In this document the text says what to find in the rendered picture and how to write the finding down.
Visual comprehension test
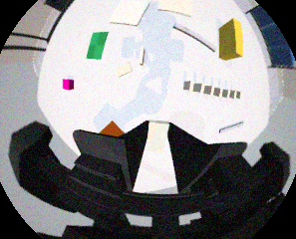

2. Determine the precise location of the yellow rectangular block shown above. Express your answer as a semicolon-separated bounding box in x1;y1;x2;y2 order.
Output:
218;17;243;61

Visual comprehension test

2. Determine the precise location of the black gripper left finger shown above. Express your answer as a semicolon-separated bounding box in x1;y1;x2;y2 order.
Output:
72;120;148;191

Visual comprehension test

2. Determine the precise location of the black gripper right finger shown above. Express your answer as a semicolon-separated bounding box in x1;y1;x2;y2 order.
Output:
167;122;247;194

